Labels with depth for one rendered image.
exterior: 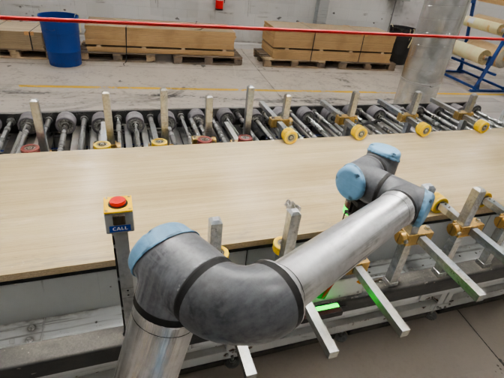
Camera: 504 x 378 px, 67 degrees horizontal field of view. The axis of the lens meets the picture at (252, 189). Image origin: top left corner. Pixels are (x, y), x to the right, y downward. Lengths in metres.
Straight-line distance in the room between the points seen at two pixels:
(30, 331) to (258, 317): 1.16
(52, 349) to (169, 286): 0.88
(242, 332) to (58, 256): 0.95
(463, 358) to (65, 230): 2.13
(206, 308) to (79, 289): 1.02
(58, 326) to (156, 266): 1.01
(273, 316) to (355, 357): 1.78
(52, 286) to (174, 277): 0.97
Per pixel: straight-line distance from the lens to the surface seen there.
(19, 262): 1.42
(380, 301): 1.37
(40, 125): 2.12
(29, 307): 1.58
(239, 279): 0.54
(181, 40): 6.90
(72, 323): 1.57
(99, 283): 1.50
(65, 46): 6.56
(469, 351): 2.64
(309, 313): 1.28
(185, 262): 0.56
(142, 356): 0.68
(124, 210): 1.00
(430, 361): 2.47
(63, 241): 1.45
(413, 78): 5.14
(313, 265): 0.62
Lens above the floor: 1.80
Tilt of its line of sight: 32 degrees down
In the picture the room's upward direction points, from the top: 6 degrees clockwise
